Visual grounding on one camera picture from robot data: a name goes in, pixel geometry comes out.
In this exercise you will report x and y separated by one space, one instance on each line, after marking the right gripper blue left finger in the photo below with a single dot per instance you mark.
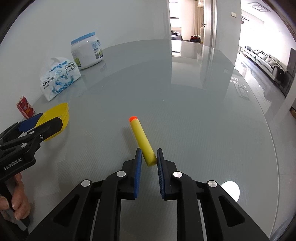
137 165

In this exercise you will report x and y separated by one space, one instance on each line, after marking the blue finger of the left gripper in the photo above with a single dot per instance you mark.
43 132
30 121

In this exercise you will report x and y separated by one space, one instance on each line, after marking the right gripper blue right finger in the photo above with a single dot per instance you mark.
162 171

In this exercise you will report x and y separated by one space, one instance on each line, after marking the yellow foam dart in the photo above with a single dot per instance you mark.
142 141

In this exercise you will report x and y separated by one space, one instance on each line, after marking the person's left hand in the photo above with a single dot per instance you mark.
20 203

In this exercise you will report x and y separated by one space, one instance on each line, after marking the red soda can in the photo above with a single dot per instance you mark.
25 108

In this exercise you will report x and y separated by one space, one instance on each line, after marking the white blue tissue pack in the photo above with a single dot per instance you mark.
61 74

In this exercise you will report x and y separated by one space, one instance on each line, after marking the white jar blue lid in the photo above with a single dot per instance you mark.
86 50

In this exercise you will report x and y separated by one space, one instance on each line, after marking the grey sofa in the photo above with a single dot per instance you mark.
274 68

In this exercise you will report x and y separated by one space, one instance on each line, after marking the dark refrigerator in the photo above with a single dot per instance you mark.
290 73

